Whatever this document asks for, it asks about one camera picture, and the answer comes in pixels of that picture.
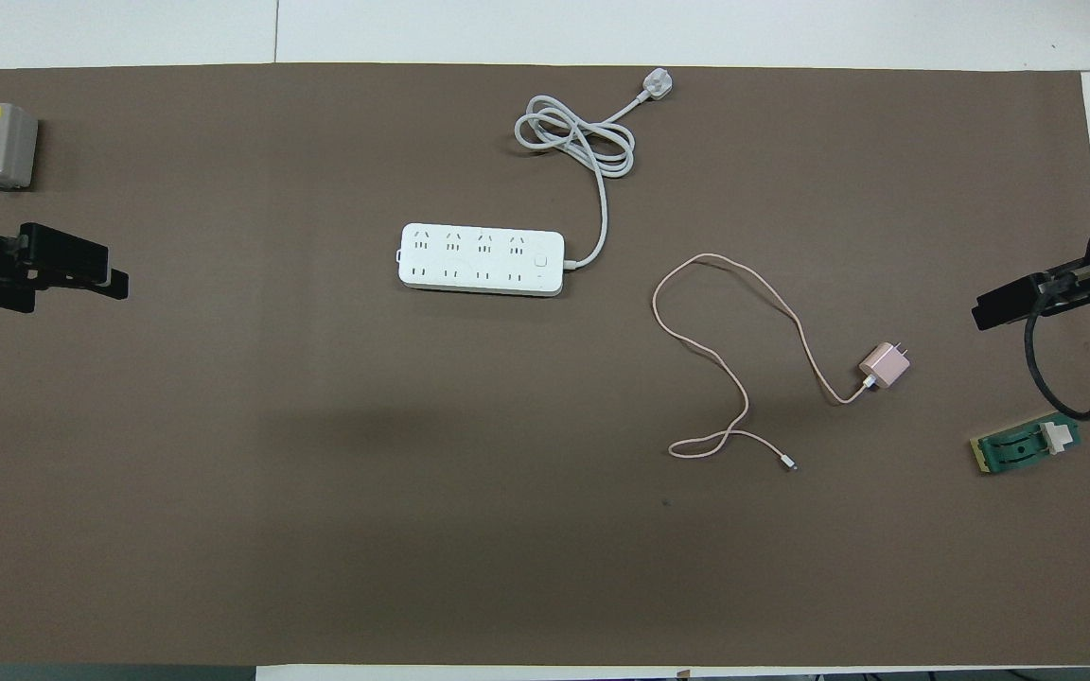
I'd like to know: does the pink charger adapter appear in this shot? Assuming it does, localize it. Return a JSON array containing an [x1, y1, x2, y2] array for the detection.
[[859, 341, 912, 391]]

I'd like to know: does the pink charging cable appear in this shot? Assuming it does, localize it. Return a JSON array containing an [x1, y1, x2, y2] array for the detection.
[[651, 253, 874, 472]]

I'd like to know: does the white power strip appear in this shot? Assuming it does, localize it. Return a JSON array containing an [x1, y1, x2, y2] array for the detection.
[[397, 222, 567, 299]]

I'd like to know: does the brown table mat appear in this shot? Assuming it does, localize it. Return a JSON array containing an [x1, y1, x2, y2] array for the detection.
[[0, 62, 1090, 668]]

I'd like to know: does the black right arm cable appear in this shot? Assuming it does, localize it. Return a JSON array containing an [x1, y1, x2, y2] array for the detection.
[[1023, 253, 1090, 422]]

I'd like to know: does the green knife switch block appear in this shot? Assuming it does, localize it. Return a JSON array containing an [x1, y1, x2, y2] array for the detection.
[[969, 410, 1082, 476]]

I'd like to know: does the white power strip cord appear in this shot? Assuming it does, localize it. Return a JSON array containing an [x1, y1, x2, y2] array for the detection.
[[515, 93, 641, 272]]

